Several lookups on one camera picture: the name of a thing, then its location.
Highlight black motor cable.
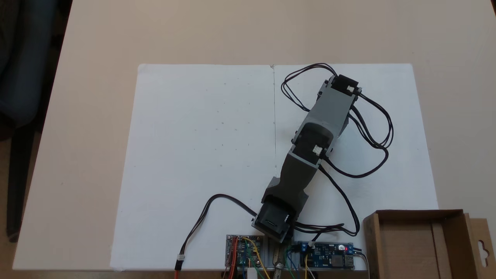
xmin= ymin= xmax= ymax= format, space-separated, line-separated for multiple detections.
xmin=293 ymin=166 xmax=362 ymax=238

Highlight circuit board with coloured wires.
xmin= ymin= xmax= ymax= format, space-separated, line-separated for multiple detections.
xmin=226 ymin=234 xmax=265 ymax=269

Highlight orange jumper wires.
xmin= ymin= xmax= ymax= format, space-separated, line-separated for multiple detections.
xmin=222 ymin=239 xmax=238 ymax=279

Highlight brown cardboard box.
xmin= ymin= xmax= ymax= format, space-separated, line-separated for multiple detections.
xmin=363 ymin=209 xmax=496 ymax=279

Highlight metal gooseneck pole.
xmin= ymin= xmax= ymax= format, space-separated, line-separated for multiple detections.
xmin=273 ymin=250 xmax=286 ymax=279

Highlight black cable with white connector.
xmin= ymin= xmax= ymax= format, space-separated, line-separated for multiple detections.
xmin=174 ymin=194 xmax=258 ymax=279

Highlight yellow jumper wire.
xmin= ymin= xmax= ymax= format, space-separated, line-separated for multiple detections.
xmin=242 ymin=236 xmax=270 ymax=279

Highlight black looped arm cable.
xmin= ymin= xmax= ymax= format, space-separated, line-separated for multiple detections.
xmin=281 ymin=63 xmax=338 ymax=114
xmin=321 ymin=93 xmax=394 ymax=179

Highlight blue circuit board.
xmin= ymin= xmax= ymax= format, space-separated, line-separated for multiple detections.
xmin=296 ymin=241 xmax=355 ymax=270

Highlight wide ribbed grey gripper finger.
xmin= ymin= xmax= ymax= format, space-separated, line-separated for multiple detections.
xmin=338 ymin=115 xmax=350 ymax=139

